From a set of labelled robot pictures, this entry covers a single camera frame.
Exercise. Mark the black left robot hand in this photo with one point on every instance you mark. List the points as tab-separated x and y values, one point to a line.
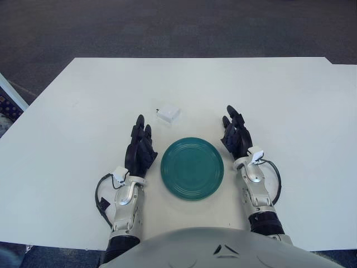
138	156

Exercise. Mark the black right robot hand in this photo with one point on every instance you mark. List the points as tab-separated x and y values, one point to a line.
240	142

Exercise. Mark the white cube charger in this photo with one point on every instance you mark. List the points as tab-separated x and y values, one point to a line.
168	113

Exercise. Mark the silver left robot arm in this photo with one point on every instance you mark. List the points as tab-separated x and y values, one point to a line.
127	203

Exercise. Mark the teal round plate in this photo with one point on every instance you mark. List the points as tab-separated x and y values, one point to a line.
192	169

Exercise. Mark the white right wrist connector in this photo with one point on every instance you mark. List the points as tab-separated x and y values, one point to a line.
256	154

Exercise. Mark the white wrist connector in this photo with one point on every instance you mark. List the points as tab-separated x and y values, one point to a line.
256	154
120	174

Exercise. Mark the white left wrist connector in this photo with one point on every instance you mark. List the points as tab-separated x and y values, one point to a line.
120	174

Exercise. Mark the grey robot torso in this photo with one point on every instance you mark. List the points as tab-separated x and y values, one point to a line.
223	251

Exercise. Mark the dark patterned mat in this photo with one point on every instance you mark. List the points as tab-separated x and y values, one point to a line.
7	111

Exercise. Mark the white frame board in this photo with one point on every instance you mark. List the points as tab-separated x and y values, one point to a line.
12	92

